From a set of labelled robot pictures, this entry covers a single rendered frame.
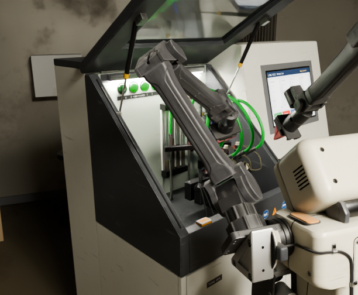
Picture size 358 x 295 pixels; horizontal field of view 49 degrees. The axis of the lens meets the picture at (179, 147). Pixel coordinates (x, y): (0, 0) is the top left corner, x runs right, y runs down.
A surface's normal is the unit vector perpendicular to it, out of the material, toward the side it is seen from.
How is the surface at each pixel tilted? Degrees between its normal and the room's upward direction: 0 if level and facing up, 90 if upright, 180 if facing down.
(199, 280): 90
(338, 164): 47
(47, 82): 90
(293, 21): 90
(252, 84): 76
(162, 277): 90
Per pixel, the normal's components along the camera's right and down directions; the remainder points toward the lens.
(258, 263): 0.33, 0.13
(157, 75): -0.25, 0.22
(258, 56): 0.64, -0.03
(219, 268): 0.66, 0.21
